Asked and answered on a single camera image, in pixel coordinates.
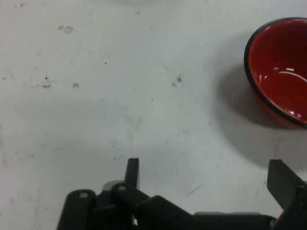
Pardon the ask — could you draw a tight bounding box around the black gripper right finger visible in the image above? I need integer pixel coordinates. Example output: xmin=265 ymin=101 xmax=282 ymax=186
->
xmin=266 ymin=159 xmax=307 ymax=230

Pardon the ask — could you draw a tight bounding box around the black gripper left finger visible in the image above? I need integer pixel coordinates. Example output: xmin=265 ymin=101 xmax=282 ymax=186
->
xmin=56 ymin=158 xmax=200 ymax=230

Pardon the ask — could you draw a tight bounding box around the red bowl with black rim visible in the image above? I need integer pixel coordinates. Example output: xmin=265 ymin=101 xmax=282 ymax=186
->
xmin=244 ymin=17 xmax=307 ymax=130

